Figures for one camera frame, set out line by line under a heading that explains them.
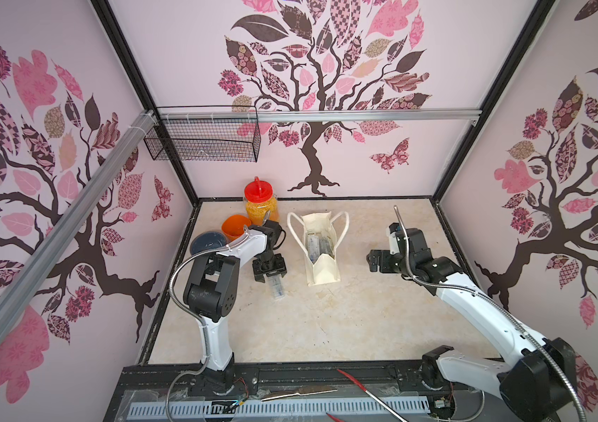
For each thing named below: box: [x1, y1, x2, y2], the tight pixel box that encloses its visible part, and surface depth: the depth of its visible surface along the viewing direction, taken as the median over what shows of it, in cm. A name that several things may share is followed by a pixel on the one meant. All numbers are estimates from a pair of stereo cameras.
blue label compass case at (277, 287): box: [268, 274, 285, 300], surface depth 94 cm
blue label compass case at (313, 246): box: [307, 232, 321, 265], surface depth 97 cm
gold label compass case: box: [319, 235, 336, 260], surface depth 97 cm
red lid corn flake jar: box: [243, 175, 280, 226], surface depth 102 cm
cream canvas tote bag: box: [286, 210, 351, 286], surface depth 94 cm
